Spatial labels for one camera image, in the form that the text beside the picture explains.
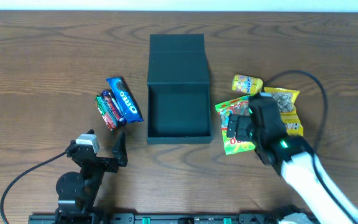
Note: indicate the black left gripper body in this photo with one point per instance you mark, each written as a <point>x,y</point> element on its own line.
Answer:
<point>101,162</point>

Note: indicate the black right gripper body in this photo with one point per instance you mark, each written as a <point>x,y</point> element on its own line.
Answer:
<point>239,127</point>

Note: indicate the green Haribo gummy bag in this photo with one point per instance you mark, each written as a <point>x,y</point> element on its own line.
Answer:
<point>224,109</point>

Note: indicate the yellow Hacks candy bag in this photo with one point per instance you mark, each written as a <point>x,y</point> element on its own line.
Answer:
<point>286,103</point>

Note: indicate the yellow Mentos gum bottle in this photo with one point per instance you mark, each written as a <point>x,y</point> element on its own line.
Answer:
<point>246,84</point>

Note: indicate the blue Oreo cookie pack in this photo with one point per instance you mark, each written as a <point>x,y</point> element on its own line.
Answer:
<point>125,100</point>

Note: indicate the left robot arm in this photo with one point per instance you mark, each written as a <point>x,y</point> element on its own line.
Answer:
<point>77,191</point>

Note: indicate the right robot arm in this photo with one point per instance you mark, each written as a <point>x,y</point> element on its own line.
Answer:
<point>292,158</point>

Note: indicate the purple red candy bar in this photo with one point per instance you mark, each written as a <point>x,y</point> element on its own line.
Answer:
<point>114,107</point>

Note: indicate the green red snack bar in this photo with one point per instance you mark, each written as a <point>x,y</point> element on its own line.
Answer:
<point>106,113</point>

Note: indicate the dark green gift box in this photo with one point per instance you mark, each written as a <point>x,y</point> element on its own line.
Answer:
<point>178,82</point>

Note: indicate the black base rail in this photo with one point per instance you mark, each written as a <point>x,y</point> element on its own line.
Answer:
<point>129,218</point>

